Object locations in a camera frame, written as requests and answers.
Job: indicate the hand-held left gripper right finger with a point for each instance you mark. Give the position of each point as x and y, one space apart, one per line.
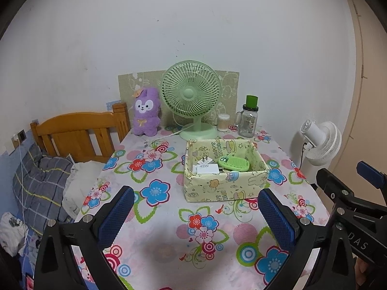
276 217

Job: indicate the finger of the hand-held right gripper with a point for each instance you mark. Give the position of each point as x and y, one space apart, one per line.
332 184
370 172

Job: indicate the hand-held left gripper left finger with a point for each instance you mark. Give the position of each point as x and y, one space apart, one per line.
116 217

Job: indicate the green perforated case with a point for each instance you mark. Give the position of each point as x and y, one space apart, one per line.
237 164

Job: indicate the cartoon print storage box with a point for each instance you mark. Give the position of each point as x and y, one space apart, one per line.
211 187

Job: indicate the white charger adapter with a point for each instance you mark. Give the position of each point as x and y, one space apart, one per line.
207 169

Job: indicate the person's right hand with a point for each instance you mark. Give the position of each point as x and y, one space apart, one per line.
361 267

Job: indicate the white standing fan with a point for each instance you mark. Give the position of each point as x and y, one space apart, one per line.
328 145

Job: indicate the white crumpled cloth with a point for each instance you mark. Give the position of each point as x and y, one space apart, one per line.
81 181

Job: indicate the floral printed tablecloth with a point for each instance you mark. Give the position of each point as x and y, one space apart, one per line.
169 187

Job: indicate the beige door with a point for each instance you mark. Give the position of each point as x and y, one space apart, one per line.
369 96

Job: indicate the grey plaid pillow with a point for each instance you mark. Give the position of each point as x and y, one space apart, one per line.
39 181

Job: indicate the glass jar with green lid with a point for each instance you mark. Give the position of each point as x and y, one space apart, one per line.
248 123

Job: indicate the purple plush toy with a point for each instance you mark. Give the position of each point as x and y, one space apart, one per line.
145 120

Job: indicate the white printed cloth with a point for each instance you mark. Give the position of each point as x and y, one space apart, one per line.
12 232

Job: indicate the wooden bed headboard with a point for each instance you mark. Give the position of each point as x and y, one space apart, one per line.
72 120

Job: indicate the clear cotton swab container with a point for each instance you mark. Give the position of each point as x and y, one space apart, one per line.
223 123

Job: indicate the green cartoon print board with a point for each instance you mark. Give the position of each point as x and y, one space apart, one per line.
229 90

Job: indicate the green desk fan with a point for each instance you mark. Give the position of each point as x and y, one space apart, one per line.
189 93

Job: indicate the blue wall sticker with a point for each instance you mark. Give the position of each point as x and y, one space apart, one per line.
110 104

